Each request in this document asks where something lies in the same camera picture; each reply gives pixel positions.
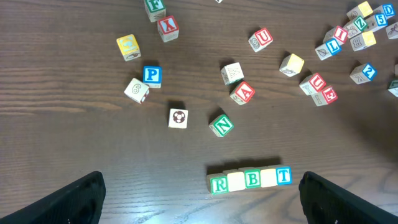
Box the blue P block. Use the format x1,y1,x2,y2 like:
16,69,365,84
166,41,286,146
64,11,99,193
143,65,162,88

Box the red I block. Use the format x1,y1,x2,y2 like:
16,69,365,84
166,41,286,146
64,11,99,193
323,26,348,45

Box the blue L block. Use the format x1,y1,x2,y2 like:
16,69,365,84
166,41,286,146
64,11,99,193
315,38,341,60

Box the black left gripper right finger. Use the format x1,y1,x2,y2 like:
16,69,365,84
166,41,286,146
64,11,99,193
298,171,397,224

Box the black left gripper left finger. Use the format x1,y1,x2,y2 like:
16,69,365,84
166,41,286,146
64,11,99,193
1,171,106,224

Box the green N block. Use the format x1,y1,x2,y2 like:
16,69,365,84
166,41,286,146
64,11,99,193
209,114,234,138

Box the red U block lower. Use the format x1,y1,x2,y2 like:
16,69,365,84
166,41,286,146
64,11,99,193
299,73,326,96

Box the red u block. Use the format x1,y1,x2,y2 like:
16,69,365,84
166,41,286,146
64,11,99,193
299,73,326,96
248,28,274,52

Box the green F block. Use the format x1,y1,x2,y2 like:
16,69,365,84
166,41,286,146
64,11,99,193
144,0,166,22

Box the red E block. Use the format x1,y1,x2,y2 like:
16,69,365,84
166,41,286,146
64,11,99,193
312,86,338,106

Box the red Y block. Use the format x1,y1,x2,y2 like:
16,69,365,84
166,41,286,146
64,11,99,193
157,16,180,42

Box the plain wooden block left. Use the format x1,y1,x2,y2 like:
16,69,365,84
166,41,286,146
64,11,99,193
124,78,149,104

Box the blue T block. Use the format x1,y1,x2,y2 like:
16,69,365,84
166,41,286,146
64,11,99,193
275,166,293,185

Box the blue 5 block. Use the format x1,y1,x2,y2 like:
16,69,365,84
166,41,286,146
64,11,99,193
364,13,388,32

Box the plain green-edged block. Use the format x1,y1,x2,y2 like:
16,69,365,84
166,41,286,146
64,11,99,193
221,62,244,85

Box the green R block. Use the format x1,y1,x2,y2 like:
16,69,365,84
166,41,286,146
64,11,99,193
206,173,229,195

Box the green B block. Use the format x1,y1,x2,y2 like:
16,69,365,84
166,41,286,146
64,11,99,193
238,167,261,189

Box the blue D block upper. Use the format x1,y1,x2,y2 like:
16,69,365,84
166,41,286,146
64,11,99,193
373,3,396,19

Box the blue 2 block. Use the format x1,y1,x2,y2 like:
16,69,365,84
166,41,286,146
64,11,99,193
349,63,377,85

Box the red U block upper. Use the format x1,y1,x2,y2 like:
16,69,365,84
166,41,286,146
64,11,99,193
248,28,274,52

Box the green Z block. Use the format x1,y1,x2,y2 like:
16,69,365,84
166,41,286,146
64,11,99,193
343,16,368,39

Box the yellow hammer block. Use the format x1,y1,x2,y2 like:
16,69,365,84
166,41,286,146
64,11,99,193
350,31,377,51

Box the yellow O block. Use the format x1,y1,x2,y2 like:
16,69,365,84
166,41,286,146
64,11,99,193
223,169,246,192

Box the red A block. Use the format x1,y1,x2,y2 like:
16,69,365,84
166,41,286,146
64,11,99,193
229,81,255,105

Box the monkey picture wooden block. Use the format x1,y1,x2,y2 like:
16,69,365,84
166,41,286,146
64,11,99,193
169,108,188,129

